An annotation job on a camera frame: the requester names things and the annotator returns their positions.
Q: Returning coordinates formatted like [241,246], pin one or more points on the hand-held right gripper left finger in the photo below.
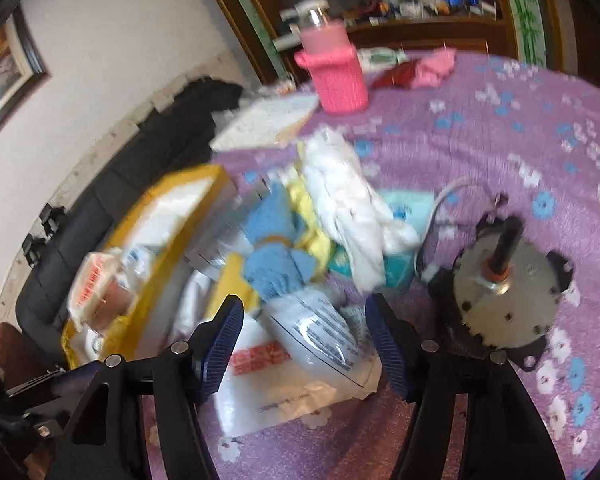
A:
[224,347]

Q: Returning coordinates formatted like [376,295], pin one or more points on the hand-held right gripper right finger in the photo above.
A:
[386,347]

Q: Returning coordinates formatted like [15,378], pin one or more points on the white printed plastic packet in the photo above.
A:
[310,330]

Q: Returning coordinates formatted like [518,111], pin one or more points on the blue fluffy cloth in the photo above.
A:
[270,265]

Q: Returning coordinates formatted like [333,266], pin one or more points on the yellow fluffy cloth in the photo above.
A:
[311,240]

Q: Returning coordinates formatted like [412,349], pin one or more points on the teal cartoon tissue pack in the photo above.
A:
[405,210]

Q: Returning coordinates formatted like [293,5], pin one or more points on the white fluffy cloth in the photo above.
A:
[345,195]

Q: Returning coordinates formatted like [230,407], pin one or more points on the white plastic bag red label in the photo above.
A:
[260,375]

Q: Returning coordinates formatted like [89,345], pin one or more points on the grey electric motor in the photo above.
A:
[505,290]

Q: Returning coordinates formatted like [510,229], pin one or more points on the white paper bag red print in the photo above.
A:
[92,280]

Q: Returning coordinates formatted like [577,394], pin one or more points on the black sofa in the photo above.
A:
[130,170]

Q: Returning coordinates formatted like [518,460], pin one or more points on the purple floral tablecloth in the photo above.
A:
[455,150]

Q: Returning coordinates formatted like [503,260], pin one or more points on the white printed papers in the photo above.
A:
[265,120]

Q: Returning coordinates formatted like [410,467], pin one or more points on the bottle in pink knitted sleeve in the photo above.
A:
[337,80]

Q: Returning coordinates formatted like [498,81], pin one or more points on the pink knitted cloth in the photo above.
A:
[437,67]

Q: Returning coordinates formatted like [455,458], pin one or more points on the green and white tube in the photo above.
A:
[380,57]

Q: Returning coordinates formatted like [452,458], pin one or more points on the brown wooden cabinet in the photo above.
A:
[430,35]

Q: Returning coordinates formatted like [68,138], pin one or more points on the green bamboo painted panel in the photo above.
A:
[525,10]

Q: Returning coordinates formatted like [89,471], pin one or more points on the framed wall picture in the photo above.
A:
[0,70]

